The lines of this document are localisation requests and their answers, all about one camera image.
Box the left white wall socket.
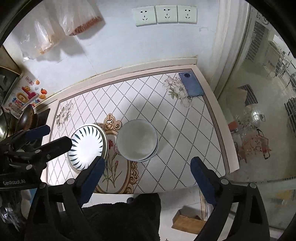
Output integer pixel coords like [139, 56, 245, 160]
[132, 6, 157, 27]

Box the cardboard box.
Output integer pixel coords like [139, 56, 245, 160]
[171, 209, 206, 235]

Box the white bowl with red roses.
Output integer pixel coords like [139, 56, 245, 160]
[139, 131, 159, 162]

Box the white wall socket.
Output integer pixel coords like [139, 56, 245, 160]
[132, 6, 157, 27]
[177, 5, 197, 24]
[155, 5, 178, 24]

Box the blue leaf pattern plate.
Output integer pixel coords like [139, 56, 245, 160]
[67, 125, 98, 171]

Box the colourful cartoon poster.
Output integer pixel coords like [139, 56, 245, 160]
[4, 71, 49, 118]

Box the clear plastic bag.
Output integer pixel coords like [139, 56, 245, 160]
[19, 15, 65, 61]

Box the middle white wall socket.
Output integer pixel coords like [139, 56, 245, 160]
[155, 5, 178, 24]

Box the blue smartphone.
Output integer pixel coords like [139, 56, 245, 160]
[179, 71, 204, 97]

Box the right white wall socket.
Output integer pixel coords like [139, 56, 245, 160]
[177, 5, 197, 24]

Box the white plate underneath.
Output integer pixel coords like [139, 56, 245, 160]
[92, 125, 109, 160]

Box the black gas stove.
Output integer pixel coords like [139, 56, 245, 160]
[31, 109, 50, 129]

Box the steel pot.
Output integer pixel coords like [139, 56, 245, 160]
[0, 112, 11, 141]

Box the plastic bag with red contents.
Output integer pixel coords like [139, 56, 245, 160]
[48, 1, 102, 36]

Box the dark wok pan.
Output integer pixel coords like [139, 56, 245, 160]
[16, 104, 38, 132]

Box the white bowl with black rim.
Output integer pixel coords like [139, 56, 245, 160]
[116, 120, 157, 162]

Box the patterned floral table mat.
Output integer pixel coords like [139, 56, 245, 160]
[47, 72, 227, 194]

